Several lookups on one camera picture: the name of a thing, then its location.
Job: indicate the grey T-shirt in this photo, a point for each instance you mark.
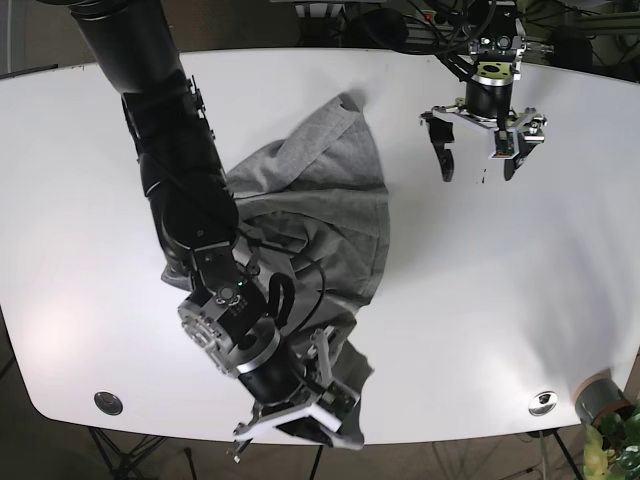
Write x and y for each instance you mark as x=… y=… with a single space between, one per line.
x=318 y=200

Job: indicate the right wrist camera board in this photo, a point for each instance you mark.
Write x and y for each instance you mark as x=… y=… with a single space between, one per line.
x=339 y=401

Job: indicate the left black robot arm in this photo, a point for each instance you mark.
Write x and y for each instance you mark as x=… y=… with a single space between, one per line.
x=488 y=62

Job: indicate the silver table grommet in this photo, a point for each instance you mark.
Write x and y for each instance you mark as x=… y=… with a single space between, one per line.
x=542 y=403
x=108 y=403

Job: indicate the right silver table grommet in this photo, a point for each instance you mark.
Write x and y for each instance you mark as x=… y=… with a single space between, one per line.
x=542 y=403

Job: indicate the grey plant pot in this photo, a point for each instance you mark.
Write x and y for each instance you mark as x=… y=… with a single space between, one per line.
x=599 y=395

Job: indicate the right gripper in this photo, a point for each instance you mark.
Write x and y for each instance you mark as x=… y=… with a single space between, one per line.
x=287 y=379

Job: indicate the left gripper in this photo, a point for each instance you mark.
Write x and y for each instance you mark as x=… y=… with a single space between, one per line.
x=485 y=106

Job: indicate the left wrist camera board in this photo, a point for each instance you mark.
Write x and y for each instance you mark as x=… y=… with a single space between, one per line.
x=503 y=144

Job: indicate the left silver table grommet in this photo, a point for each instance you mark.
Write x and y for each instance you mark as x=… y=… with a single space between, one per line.
x=108 y=403

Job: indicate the black table leg frame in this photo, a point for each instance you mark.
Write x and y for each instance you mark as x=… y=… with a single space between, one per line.
x=123 y=465

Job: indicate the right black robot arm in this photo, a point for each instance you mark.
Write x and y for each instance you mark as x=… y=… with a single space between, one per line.
x=242 y=328

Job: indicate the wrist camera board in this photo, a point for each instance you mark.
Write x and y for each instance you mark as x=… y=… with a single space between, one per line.
x=339 y=401
x=503 y=144

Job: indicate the green potted plant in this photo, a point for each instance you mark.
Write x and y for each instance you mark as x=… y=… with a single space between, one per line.
x=611 y=450

